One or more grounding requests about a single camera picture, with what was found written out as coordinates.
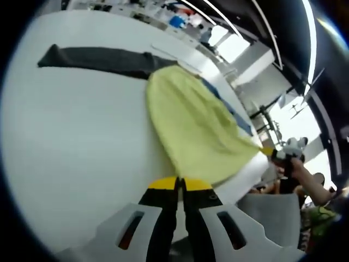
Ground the black metal stand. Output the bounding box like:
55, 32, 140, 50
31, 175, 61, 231
250, 105, 284, 142

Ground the white counter cabinet row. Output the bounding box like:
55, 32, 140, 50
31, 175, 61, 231
130, 10, 219, 54

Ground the person's right hand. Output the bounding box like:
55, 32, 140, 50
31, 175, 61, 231
280, 157, 305, 178

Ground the blue storage box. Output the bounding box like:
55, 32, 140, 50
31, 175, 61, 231
169, 15, 188, 28

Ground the person's printed clothing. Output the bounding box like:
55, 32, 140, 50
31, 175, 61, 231
299, 201, 341, 252

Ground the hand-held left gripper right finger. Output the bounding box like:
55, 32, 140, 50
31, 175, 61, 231
181, 177, 308, 262

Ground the grey chair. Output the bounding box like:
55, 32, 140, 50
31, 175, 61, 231
237, 192, 302, 249

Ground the pale taped template outline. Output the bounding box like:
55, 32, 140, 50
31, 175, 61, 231
151, 43, 202, 76

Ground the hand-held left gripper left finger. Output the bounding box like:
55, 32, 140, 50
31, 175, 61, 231
57, 176, 180, 262

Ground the yellow blue black garment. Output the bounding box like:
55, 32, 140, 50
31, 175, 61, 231
37, 43, 264, 189

